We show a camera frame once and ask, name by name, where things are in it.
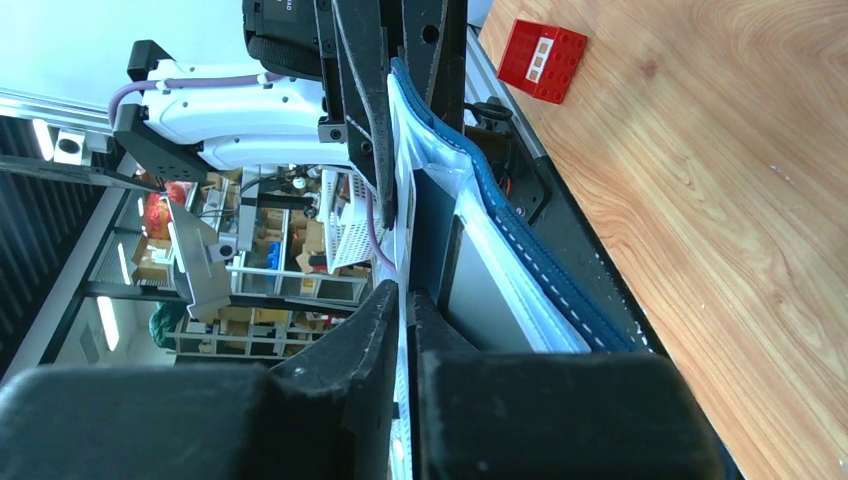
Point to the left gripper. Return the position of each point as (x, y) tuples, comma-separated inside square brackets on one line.
[(296, 38)]

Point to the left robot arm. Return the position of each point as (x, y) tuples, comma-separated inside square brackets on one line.
[(314, 92)]

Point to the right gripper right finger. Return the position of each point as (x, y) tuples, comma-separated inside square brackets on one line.
[(491, 415)]

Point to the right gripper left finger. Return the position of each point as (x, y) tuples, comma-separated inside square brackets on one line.
[(325, 413)]

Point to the blue card holder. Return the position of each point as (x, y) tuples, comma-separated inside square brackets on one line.
[(442, 174)]

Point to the red toy block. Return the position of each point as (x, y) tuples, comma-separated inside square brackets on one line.
[(541, 60)]

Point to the grey card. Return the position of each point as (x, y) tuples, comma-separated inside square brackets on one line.
[(472, 303)]

